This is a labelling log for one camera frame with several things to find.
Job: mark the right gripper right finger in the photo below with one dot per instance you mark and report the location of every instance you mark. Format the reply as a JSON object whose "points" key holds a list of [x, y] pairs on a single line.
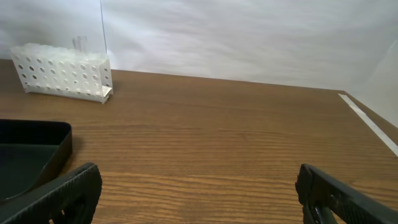
{"points": [[342, 202]]}

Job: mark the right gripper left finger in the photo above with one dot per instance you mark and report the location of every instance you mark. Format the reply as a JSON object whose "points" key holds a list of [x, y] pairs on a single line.
{"points": [[56, 199]]}

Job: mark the black tray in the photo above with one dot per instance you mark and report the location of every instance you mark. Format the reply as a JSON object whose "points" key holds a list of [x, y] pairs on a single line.
{"points": [[18, 155]]}

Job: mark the white test tube rack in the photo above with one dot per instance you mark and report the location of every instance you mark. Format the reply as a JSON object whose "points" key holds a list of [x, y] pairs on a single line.
{"points": [[59, 77]]}

